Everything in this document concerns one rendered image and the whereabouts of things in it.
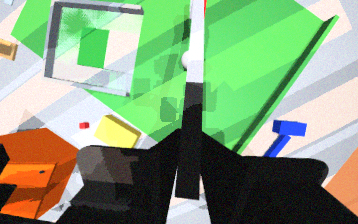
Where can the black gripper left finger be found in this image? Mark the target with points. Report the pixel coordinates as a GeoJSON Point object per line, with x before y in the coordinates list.
{"type": "Point", "coordinates": [154, 167]}

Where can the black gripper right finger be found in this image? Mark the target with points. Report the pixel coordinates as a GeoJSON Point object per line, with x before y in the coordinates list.
{"type": "Point", "coordinates": [228, 177]}

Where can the white golf ball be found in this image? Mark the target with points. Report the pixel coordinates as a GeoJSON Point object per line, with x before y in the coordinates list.
{"type": "Point", "coordinates": [184, 59]}

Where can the yellow rectangular block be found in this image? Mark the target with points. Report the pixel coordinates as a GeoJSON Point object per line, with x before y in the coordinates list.
{"type": "Point", "coordinates": [115, 132]}

